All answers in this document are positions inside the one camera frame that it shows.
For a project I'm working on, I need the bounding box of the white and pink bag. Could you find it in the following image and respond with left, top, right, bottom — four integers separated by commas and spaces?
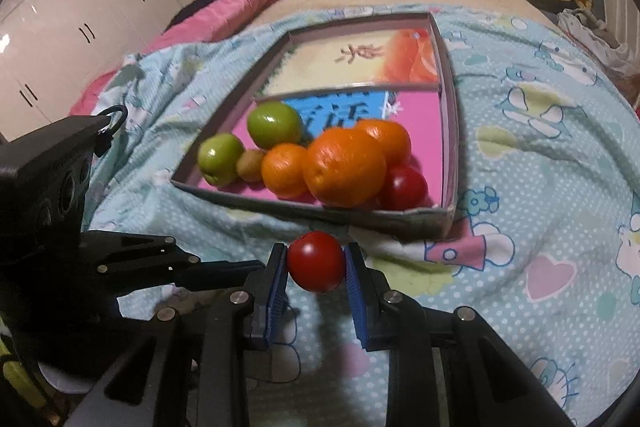
557, 7, 640, 78

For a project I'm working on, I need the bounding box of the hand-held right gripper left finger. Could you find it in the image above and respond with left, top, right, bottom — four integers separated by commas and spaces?
65, 243, 289, 427

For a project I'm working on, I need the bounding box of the grey cardboard tray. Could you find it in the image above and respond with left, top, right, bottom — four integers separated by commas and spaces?
170, 12, 461, 240

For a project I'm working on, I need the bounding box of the red tomato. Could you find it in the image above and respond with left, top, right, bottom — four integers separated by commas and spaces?
382, 164, 429, 211
286, 230, 347, 293

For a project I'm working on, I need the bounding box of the yellow green garment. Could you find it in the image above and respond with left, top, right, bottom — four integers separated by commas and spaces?
0, 312, 48, 413

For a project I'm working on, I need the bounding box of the small brownish round fruit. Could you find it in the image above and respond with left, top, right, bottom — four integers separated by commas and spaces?
236, 149, 266, 184

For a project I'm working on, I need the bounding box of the orange mandarin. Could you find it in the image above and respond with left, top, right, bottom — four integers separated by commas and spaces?
260, 144, 313, 200
357, 119, 412, 168
304, 127, 388, 208

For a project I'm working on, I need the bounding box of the white wardrobe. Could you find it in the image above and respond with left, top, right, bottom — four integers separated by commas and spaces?
0, 0, 181, 142

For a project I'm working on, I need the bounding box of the pink book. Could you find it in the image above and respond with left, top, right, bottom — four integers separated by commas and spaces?
235, 89, 446, 210

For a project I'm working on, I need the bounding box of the yellow and orange book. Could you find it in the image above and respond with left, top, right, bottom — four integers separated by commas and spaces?
265, 27, 443, 98

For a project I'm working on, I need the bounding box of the black garment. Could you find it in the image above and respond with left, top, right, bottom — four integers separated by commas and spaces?
165, 0, 243, 30

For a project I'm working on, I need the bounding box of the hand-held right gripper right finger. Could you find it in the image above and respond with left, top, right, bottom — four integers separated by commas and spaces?
344, 242, 576, 427

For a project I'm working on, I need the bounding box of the green jujube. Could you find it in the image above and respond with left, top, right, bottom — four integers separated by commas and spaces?
197, 133, 246, 186
247, 103, 304, 150

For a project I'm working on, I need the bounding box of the blue cartoon printed blanket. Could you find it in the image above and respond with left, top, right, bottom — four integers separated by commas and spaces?
82, 4, 640, 427

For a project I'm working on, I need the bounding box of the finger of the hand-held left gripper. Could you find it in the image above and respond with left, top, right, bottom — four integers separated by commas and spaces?
117, 259, 266, 296
80, 231, 203, 279

